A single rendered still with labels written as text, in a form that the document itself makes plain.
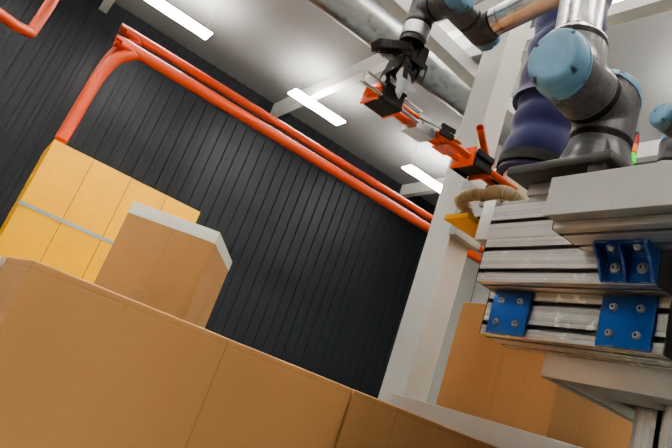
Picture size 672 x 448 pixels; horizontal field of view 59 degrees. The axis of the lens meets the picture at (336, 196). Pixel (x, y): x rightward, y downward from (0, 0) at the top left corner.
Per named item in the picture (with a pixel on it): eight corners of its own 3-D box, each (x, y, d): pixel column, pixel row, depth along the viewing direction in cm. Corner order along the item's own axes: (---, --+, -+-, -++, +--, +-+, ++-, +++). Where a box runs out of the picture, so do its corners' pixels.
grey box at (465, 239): (471, 250, 309) (485, 198, 319) (479, 250, 305) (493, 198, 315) (447, 234, 299) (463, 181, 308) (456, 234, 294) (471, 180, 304)
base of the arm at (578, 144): (650, 199, 111) (658, 153, 114) (605, 161, 104) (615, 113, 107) (578, 206, 124) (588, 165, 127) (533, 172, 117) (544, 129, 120)
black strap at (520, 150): (524, 194, 200) (527, 184, 202) (587, 188, 181) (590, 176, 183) (481, 162, 190) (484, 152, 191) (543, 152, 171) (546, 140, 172)
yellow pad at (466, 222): (511, 263, 199) (515, 249, 200) (537, 263, 190) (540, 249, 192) (443, 219, 182) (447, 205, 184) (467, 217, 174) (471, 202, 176)
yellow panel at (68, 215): (112, 368, 877) (181, 216, 957) (128, 377, 802) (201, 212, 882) (-49, 314, 776) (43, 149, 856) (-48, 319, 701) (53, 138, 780)
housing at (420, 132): (417, 143, 164) (422, 129, 166) (435, 139, 159) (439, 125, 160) (399, 131, 161) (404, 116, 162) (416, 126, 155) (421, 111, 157)
